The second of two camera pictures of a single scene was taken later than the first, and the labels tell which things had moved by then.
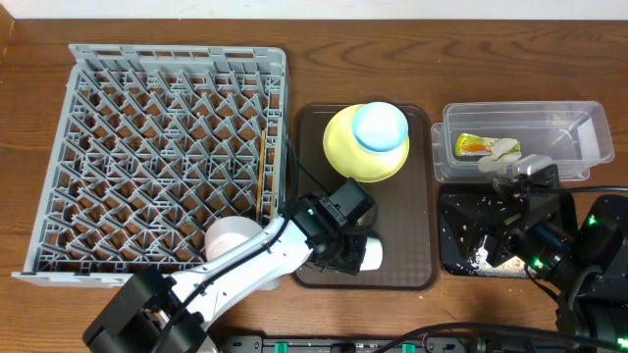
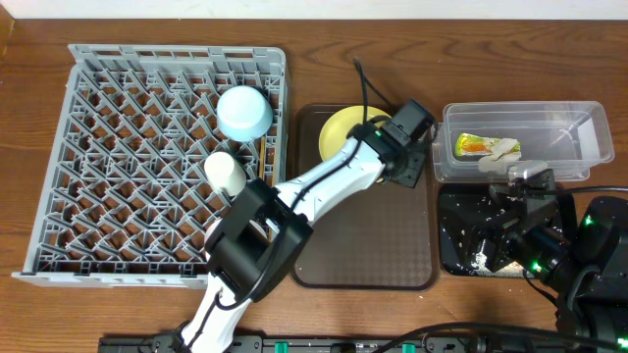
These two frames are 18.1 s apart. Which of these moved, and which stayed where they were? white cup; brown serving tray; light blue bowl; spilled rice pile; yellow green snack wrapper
Moved: light blue bowl; white cup
Stayed: spilled rice pile; yellow green snack wrapper; brown serving tray
